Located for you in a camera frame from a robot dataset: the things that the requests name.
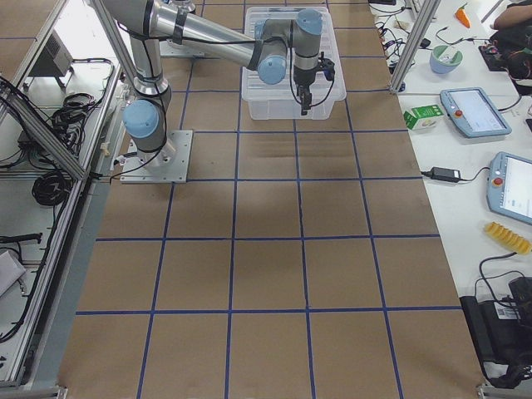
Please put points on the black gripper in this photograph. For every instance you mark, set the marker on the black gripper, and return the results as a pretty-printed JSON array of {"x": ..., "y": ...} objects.
[{"x": 302, "y": 78}]

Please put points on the clear plastic box lid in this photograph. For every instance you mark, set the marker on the clear plastic box lid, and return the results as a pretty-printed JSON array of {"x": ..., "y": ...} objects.
[{"x": 307, "y": 31}]

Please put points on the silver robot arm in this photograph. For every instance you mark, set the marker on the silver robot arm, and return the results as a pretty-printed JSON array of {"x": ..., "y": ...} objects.
[{"x": 149, "y": 22}]

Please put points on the clear plastic storage box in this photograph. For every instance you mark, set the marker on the clear plastic storage box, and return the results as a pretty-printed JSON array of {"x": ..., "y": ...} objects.
[{"x": 263, "y": 110}]

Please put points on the green white carton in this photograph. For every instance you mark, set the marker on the green white carton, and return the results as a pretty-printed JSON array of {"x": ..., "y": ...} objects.
[{"x": 422, "y": 117}]

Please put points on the green blue bowl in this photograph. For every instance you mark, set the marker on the green blue bowl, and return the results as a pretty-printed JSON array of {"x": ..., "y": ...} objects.
[{"x": 445, "y": 59}]

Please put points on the black power adapter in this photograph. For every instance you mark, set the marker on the black power adapter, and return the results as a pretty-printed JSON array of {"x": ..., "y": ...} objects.
[{"x": 445, "y": 174}]

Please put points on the teach pendant far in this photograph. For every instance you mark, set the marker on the teach pendant far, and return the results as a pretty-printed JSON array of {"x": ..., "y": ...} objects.
[{"x": 473, "y": 113}]

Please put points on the teach pendant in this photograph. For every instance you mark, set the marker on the teach pendant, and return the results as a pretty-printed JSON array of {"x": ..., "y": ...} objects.
[
  {"x": 509, "y": 187},
  {"x": 473, "y": 113}
]

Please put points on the orange toy carrot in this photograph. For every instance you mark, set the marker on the orange toy carrot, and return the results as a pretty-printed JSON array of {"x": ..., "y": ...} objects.
[{"x": 462, "y": 17}]

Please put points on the teach pendant near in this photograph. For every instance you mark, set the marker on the teach pendant near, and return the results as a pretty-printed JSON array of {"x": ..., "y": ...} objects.
[{"x": 509, "y": 187}]

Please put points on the yellow toy corn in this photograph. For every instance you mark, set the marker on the yellow toy corn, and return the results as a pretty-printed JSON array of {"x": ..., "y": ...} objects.
[{"x": 508, "y": 238}]

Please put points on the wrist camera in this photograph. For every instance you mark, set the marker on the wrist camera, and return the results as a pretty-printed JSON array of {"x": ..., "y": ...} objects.
[{"x": 327, "y": 67}]

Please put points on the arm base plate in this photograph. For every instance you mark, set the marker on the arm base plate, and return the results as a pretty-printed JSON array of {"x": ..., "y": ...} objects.
[
  {"x": 169, "y": 49},
  {"x": 171, "y": 165}
]

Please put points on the aluminium frame post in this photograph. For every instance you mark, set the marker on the aluminium frame post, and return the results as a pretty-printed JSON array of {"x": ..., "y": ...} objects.
[{"x": 420, "y": 26}]

